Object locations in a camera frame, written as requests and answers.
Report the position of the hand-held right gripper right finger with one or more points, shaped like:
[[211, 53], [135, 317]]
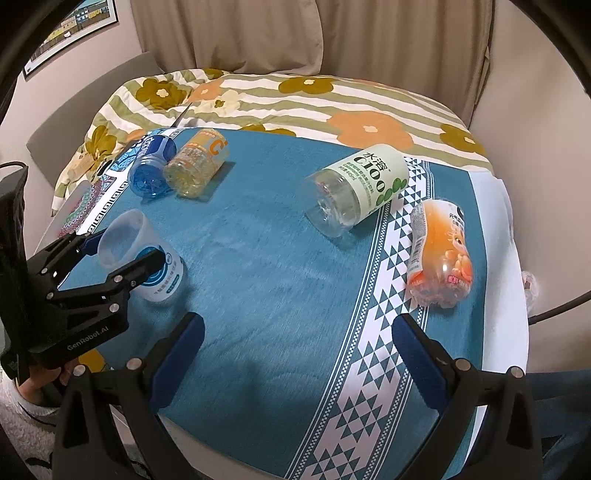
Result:
[[415, 353]]

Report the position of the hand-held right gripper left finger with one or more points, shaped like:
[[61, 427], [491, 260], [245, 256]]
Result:
[[183, 344]]

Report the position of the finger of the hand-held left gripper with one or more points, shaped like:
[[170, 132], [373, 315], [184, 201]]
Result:
[[69, 249], [120, 284]]

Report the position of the white cup with blue label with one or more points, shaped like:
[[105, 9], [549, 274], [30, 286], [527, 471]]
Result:
[[159, 288]]

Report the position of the person's left forearm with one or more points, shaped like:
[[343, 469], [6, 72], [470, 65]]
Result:
[[23, 438]]

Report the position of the person's left hand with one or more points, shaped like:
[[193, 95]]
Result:
[[39, 385]]

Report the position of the orange label crushed bottle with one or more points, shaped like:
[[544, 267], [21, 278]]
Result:
[[443, 249]]

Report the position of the blue plastic bottle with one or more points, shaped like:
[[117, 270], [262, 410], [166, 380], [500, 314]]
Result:
[[147, 175]]

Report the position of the teal patterned mat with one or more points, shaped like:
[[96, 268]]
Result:
[[277, 277]]

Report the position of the grey headboard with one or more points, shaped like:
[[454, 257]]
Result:
[[51, 129]]

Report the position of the clear plastic wrapper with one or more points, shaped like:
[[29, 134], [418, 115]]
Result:
[[531, 284]]

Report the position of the yellow orange-label bottle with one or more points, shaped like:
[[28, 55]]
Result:
[[194, 161]]

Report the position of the white sheet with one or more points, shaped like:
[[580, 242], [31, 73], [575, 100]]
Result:
[[503, 240]]

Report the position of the person's leg in jeans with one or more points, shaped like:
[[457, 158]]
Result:
[[558, 406]]

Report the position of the clear green-label C100 bottle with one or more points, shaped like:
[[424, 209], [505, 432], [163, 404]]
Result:
[[364, 184]]

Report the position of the beige curtain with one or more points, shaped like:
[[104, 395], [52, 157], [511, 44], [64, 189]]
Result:
[[231, 37]]

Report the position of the floral striped blanket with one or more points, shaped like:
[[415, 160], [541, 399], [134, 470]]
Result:
[[323, 101]]

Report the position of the wall poster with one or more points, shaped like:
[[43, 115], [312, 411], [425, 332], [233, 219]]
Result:
[[69, 27]]

